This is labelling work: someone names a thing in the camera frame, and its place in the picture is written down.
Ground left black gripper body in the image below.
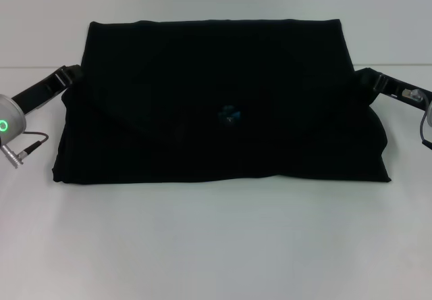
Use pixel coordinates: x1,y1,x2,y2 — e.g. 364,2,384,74
11,71,67,114

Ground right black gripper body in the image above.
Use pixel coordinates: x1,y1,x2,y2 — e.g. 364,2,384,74
381,74,432,107

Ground black shirt with FREE print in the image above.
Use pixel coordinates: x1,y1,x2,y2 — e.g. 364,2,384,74
52,18,393,184

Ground right arm silver cable plug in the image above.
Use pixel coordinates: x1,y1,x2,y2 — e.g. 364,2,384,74
403,89,425,102

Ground left arm dark cable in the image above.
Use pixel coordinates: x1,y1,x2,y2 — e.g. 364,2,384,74
20,131,50,153

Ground arm dark cable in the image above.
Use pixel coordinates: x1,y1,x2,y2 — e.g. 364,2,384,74
20,131,50,153
418,109,432,151

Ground right arm dark cable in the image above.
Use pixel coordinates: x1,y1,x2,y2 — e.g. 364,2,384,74
418,109,432,151

